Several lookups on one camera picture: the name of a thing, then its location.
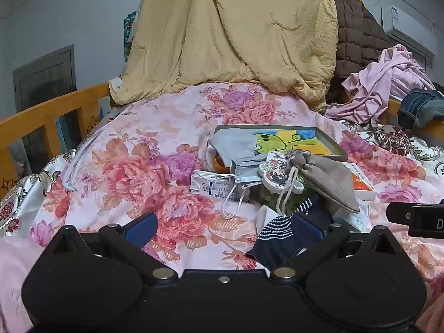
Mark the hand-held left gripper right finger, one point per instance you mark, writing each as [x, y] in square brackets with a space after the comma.
[334, 239]

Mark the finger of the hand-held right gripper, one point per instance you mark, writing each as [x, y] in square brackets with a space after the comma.
[399, 212]

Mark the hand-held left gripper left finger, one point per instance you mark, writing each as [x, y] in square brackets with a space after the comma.
[140, 230]

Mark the navy striped sock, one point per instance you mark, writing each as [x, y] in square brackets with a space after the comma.
[274, 242]

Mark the white sock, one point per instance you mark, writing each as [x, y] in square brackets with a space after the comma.
[265, 216]

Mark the cartoon plaster figure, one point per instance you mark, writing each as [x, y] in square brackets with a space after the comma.
[277, 177]

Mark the white face mask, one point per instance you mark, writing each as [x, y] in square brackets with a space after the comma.
[208, 174]

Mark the orange band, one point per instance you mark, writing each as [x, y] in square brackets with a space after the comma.
[220, 163]

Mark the grey tray with frog painting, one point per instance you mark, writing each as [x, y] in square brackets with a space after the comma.
[298, 138]

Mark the packaged face mask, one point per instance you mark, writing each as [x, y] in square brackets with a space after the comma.
[248, 173]

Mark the grey fabric face mask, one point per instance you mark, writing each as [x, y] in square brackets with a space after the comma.
[232, 145]

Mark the orange and white medicine box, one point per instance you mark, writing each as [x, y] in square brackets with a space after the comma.
[362, 184]

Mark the star jar of green paper stars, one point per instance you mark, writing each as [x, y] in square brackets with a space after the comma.
[267, 197]

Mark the small white milk carton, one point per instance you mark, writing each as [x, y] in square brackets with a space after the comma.
[215, 189]

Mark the pink floral bedsheet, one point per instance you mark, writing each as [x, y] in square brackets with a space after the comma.
[138, 138]

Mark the blue jeans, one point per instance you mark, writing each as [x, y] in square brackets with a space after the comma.
[419, 107]

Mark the pink garment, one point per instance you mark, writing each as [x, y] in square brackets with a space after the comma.
[374, 86]

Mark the pink fleece blanket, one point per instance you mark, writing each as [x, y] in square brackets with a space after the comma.
[14, 284]

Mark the brown quilted blanket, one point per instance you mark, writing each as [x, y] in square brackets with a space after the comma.
[357, 41]

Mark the dark door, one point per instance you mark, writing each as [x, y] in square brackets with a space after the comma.
[45, 76]

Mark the white air conditioner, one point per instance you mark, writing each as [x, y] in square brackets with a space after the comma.
[406, 20]

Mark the yellow quilt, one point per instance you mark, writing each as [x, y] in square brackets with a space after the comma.
[225, 34]

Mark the wooden bed rail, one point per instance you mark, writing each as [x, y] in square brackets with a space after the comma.
[433, 131]
[45, 105]

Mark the teal wall poster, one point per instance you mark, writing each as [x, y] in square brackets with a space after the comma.
[129, 31]

